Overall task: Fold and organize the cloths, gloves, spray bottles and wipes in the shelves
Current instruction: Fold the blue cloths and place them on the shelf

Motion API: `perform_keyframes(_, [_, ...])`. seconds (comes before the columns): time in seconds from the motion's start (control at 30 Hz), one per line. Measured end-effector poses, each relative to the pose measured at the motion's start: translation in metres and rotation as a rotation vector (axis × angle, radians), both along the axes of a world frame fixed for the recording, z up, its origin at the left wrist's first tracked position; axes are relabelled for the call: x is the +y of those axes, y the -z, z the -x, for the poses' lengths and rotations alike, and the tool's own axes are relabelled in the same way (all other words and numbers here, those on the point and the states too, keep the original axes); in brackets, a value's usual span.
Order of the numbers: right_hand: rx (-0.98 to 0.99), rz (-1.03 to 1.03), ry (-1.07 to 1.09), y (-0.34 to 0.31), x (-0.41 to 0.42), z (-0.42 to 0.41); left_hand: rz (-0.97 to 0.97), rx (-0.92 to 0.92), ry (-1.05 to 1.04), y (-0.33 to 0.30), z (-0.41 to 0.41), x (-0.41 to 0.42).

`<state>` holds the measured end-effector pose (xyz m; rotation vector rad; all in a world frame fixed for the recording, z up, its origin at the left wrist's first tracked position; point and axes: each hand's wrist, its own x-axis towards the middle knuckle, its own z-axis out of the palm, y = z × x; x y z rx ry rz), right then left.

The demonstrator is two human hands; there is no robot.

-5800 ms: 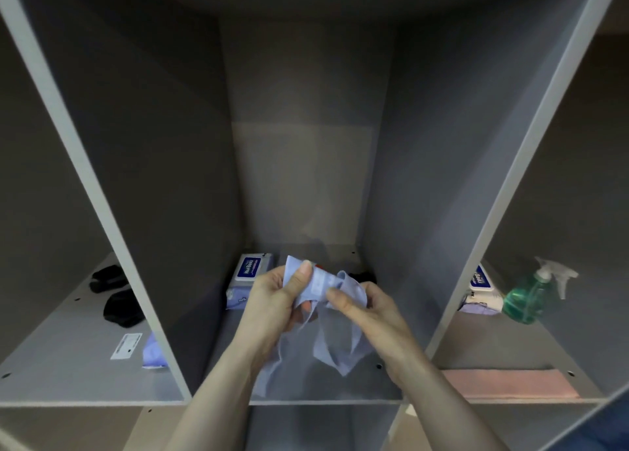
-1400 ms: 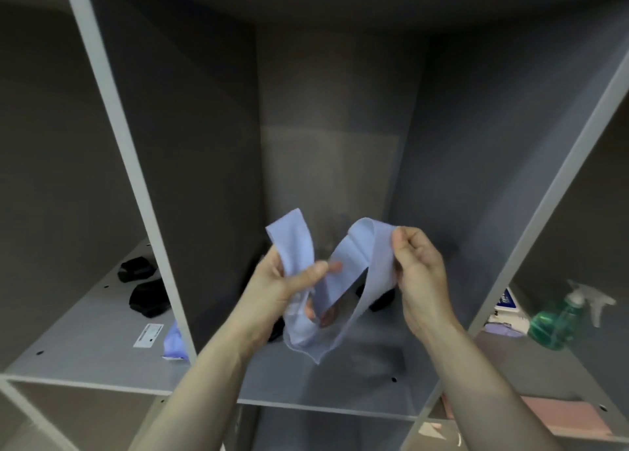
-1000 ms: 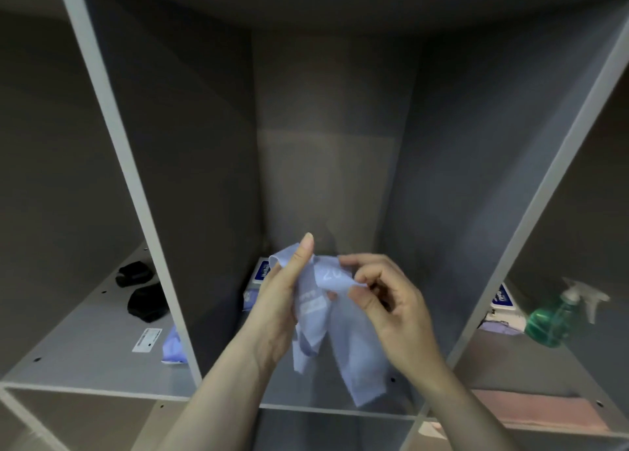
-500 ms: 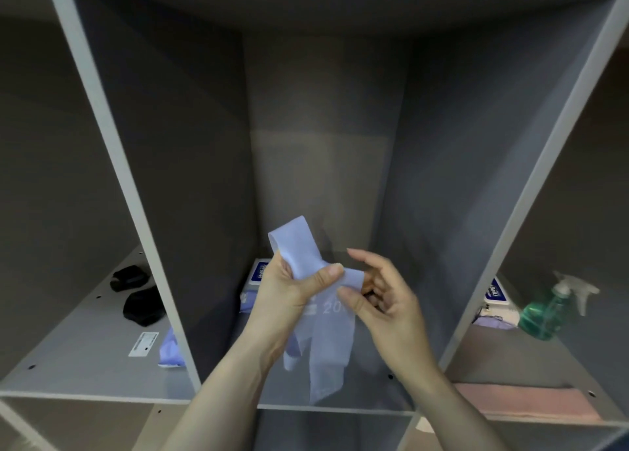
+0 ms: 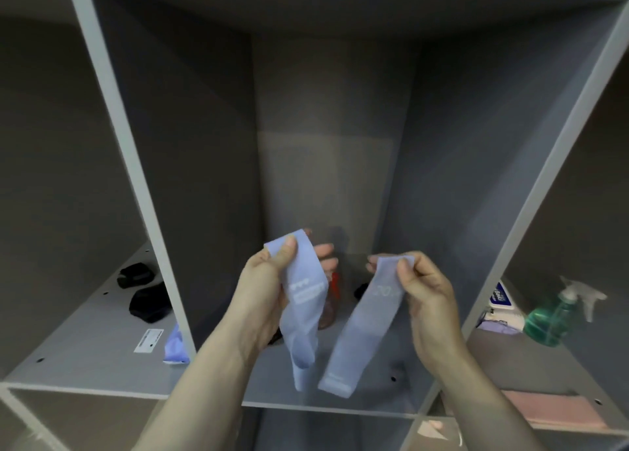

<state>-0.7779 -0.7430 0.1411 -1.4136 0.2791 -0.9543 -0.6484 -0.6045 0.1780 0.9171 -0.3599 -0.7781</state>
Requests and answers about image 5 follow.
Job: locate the light blue cloth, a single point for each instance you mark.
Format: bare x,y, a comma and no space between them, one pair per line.
304,308

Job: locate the green spray bottle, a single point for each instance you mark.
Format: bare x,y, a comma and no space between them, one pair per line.
545,325

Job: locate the grey cubby shelf unit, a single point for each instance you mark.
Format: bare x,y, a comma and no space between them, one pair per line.
196,121

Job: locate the person's left forearm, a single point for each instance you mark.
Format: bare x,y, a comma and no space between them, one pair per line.
196,401

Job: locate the person's right hand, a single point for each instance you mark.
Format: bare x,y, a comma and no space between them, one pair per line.
435,313

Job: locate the pink spray bottle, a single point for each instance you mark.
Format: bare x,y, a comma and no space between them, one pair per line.
331,303

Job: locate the white paper label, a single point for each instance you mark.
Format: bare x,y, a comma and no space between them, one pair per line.
149,341

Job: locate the person's left hand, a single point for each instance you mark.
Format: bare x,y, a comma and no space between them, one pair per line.
258,303

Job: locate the crumpled clear plastic bag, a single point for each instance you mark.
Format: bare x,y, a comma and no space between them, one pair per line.
435,431

